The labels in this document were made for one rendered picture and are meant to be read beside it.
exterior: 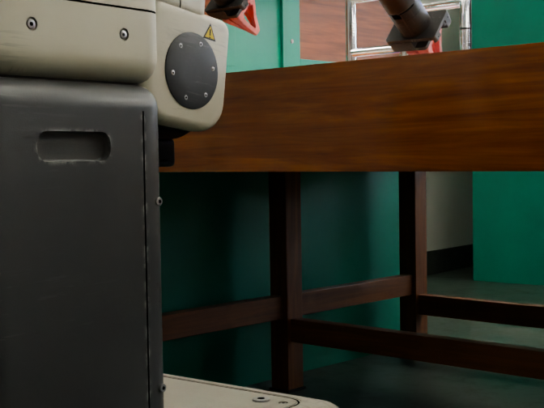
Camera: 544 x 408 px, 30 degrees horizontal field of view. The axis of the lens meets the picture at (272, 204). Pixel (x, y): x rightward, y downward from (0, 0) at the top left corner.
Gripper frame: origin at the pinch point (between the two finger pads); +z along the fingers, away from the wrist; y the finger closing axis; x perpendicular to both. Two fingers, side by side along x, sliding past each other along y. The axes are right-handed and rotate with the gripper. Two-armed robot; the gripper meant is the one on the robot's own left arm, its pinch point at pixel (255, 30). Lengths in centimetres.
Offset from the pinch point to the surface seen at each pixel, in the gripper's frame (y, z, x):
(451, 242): 155, 281, -141
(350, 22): 4.8, 24.5, -27.1
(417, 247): 35, 113, -26
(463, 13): -10, 41, -44
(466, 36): -10, 45, -41
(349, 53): 5.2, 28.7, -21.6
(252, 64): 47, 36, -29
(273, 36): 47, 38, -41
